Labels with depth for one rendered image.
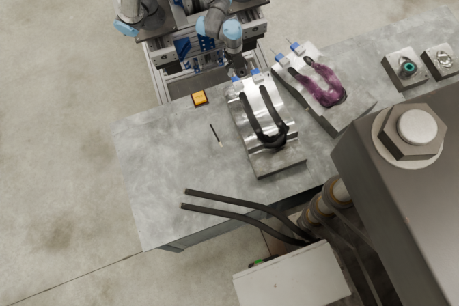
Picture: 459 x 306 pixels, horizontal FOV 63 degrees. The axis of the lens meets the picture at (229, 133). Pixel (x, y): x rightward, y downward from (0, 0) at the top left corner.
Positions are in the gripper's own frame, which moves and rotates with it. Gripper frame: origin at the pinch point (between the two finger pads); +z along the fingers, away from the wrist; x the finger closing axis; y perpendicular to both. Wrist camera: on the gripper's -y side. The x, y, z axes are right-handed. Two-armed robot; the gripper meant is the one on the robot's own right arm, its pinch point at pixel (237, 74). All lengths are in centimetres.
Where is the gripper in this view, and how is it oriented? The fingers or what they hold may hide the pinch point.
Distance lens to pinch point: 182.5
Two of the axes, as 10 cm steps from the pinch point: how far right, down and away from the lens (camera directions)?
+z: 0.6, 3.4, 9.4
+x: -9.4, 3.4, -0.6
